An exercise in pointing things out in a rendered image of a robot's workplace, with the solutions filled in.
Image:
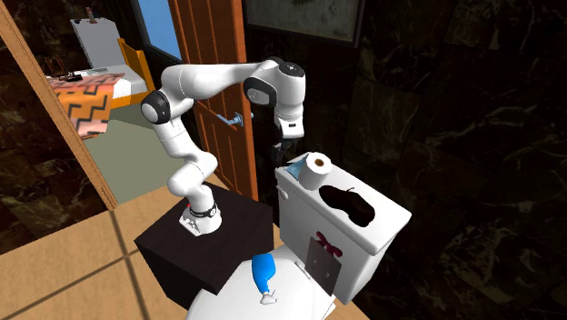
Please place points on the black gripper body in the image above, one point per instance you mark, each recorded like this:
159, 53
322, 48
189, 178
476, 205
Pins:
279, 153

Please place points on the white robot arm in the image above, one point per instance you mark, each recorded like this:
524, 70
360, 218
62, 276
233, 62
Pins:
195, 82

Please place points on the light blue flat box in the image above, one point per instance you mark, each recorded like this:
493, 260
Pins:
294, 170

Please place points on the white toilet paper roll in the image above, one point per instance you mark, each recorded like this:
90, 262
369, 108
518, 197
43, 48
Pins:
310, 175

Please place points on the dark brown rounded object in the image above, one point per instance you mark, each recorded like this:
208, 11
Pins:
350, 206

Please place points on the dark robot stand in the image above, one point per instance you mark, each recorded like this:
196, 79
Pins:
230, 248

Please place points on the blue bottle with white nozzle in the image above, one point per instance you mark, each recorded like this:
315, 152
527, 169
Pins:
263, 270

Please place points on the dark bag with red bow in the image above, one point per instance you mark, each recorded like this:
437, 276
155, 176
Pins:
322, 268

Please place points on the brown wooden door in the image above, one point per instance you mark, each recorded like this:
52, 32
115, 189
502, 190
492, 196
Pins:
217, 40

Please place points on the blue window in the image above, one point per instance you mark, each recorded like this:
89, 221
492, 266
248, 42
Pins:
159, 24

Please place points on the orange bed with patterned blanket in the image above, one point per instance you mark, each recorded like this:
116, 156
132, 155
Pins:
86, 99

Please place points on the white cabinet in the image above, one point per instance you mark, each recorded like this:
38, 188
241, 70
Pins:
99, 42

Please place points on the dark framed wall picture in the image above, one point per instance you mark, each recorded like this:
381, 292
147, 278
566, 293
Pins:
305, 17

